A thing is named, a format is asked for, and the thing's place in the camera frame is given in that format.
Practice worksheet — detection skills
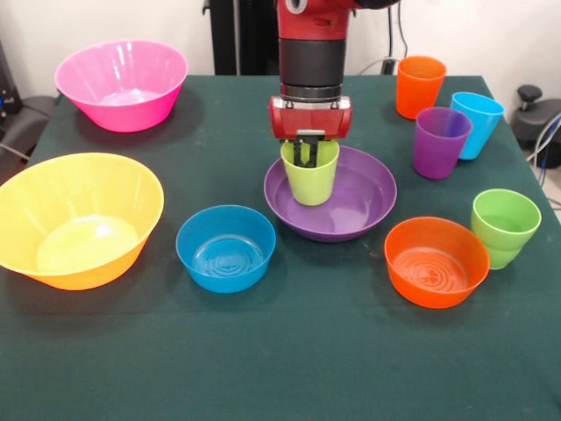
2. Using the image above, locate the large pink bowl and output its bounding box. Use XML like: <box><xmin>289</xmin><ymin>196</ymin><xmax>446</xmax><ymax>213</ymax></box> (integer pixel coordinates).
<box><xmin>53</xmin><ymin>39</ymin><xmax>190</xmax><ymax>133</ymax></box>

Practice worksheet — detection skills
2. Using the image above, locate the green cup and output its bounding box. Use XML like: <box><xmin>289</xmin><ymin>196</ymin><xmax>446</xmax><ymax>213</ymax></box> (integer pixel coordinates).
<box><xmin>471</xmin><ymin>189</ymin><xmax>543</xmax><ymax>253</ymax></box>
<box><xmin>481</xmin><ymin>243</ymin><xmax>526</xmax><ymax>271</ymax></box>

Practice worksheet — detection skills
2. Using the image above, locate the lime yellow cup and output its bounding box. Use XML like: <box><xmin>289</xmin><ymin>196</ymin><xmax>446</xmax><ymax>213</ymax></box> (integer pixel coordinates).
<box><xmin>280</xmin><ymin>139</ymin><xmax>341</xmax><ymax>207</ymax></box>

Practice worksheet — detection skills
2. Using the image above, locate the purple bowl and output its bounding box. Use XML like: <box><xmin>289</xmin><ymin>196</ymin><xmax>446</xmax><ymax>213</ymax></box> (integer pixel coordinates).
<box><xmin>263</xmin><ymin>146</ymin><xmax>399</xmax><ymax>243</ymax></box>

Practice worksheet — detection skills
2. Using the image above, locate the black equipment with knob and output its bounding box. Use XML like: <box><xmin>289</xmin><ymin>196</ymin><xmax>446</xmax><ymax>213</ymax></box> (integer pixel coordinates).
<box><xmin>511</xmin><ymin>85</ymin><xmax>561</xmax><ymax>153</ymax></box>

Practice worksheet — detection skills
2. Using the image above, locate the white cable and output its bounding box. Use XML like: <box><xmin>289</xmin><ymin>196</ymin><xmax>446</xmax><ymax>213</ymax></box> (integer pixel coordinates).
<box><xmin>357</xmin><ymin>56</ymin><xmax>389</xmax><ymax>76</ymax></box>

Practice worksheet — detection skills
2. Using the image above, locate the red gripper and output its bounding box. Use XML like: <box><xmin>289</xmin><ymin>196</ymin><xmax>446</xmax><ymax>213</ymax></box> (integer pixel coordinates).
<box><xmin>268</xmin><ymin>95</ymin><xmax>354</xmax><ymax>169</ymax></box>

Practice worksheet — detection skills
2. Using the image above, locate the large orange yellow bowl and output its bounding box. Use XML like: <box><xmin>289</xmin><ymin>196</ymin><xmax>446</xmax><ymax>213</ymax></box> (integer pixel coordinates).
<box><xmin>0</xmin><ymin>152</ymin><xmax>166</xmax><ymax>291</ymax></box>

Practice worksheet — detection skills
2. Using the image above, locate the purple cup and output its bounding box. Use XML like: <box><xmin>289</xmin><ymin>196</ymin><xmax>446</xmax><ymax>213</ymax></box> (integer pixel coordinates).
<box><xmin>413</xmin><ymin>106</ymin><xmax>473</xmax><ymax>181</ymax></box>

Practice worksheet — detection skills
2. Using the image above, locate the small blue bowl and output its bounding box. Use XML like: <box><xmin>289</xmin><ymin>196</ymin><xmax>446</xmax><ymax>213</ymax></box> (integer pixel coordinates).
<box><xmin>175</xmin><ymin>204</ymin><xmax>278</xmax><ymax>294</ymax></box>

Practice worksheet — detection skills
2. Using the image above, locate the dark green tablecloth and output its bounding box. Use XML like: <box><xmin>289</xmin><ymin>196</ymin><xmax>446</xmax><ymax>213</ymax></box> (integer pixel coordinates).
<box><xmin>0</xmin><ymin>74</ymin><xmax>561</xmax><ymax>421</ymax></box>

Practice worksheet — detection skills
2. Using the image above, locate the blue cable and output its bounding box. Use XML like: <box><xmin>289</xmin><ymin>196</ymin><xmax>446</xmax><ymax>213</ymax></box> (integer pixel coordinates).
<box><xmin>528</xmin><ymin>111</ymin><xmax>561</xmax><ymax>185</ymax></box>

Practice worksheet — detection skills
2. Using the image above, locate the small orange bowl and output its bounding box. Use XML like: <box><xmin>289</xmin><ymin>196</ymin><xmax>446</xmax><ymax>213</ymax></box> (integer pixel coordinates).
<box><xmin>383</xmin><ymin>216</ymin><xmax>491</xmax><ymax>310</ymax></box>

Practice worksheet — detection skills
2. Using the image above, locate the orange cup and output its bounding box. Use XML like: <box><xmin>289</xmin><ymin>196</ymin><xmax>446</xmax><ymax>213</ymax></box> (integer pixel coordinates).
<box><xmin>396</xmin><ymin>55</ymin><xmax>447</xmax><ymax>120</ymax></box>

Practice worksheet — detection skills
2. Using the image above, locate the black computer tower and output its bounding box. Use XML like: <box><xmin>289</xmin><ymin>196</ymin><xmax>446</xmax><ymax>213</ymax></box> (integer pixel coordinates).
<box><xmin>0</xmin><ymin>39</ymin><xmax>23</xmax><ymax>128</ymax></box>

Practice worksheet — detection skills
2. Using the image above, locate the blue cup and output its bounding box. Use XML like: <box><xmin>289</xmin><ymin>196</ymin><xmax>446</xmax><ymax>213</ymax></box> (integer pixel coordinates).
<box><xmin>451</xmin><ymin>91</ymin><xmax>505</xmax><ymax>161</ymax></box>

